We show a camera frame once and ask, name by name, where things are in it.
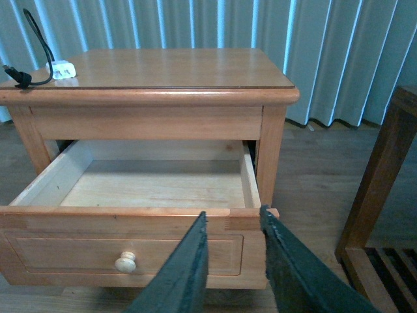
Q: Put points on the dark wooden furniture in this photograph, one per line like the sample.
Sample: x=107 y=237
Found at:
x=385 y=276

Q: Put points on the white charger adapter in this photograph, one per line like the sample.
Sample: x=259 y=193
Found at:
x=62 y=69

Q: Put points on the wooden nightstand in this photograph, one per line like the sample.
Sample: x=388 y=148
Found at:
x=159 y=94

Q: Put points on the wooden drawer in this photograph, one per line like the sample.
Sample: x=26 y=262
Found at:
x=109 y=213

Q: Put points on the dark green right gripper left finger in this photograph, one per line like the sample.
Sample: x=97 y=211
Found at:
x=180 y=284

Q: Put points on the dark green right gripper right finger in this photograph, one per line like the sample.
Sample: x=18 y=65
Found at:
x=300 y=281

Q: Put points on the pale blue-grey curtain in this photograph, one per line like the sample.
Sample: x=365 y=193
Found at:
x=346 y=57

